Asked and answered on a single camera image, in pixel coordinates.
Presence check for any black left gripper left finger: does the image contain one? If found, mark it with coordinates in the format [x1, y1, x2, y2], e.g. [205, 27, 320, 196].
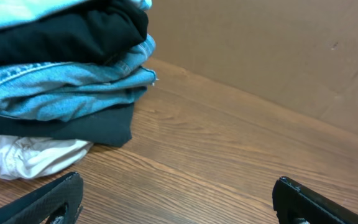
[0, 172, 84, 224]

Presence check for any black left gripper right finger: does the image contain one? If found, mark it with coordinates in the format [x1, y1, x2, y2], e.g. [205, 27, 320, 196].
[272, 176, 358, 224]

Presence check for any light blue printed t-shirt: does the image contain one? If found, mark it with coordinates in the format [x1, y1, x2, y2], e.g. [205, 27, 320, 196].
[0, 0, 153, 34]

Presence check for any beige folded garment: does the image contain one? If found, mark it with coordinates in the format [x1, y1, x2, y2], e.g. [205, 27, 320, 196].
[0, 135, 93, 180]

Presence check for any blue denim garment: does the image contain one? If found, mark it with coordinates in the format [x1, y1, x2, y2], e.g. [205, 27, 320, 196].
[0, 35, 157, 121]

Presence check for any black folded garment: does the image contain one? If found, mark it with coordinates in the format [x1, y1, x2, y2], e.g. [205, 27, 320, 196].
[0, 0, 152, 147]

